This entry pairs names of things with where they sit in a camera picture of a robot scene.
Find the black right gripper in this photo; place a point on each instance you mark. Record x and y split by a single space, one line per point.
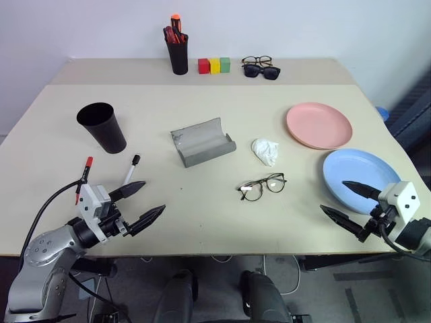
378 218

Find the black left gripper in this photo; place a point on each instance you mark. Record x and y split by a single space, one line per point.
114 225

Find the black-capped white marker pen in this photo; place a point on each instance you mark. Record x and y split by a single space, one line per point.
130 173

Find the red-capped marker pen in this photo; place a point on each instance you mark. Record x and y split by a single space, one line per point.
89 162

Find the grey glasses case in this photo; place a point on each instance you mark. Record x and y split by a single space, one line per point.
202 144

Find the thin black-framed glasses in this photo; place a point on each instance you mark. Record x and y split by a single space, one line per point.
246 189

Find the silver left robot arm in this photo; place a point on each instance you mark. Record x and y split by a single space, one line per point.
43 249

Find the blue plate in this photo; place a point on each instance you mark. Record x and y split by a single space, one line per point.
353 168

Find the black table crossbar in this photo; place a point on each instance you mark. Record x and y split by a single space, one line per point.
336 261

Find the wide black plastic cup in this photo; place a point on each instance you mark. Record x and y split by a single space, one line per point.
107 134

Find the pink plate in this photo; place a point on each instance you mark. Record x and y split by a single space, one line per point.
318 124

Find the blue round container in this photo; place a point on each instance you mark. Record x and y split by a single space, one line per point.
383 113

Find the crumpled white tissue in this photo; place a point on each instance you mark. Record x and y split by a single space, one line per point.
266 151

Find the dark rounded shape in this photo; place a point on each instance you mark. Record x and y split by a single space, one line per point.
175 299
266 299

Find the dark ribbed object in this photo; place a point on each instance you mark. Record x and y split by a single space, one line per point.
414 117

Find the tall black tool holder cup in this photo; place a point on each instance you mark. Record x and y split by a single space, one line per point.
178 57

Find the red cube block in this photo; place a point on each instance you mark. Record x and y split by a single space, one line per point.
203 66

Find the yellow cube block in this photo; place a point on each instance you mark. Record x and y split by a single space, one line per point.
215 66

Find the green cube block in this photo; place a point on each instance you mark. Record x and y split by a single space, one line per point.
225 64

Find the brown tortoiseshell glasses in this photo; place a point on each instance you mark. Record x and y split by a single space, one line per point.
266 61

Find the black sunglasses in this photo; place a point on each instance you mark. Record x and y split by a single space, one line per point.
250 71

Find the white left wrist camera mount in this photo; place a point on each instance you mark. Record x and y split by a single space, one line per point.
88 198

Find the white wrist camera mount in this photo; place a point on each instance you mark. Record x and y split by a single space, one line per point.
88 198
404 196

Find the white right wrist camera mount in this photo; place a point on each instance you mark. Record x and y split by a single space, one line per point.
404 196

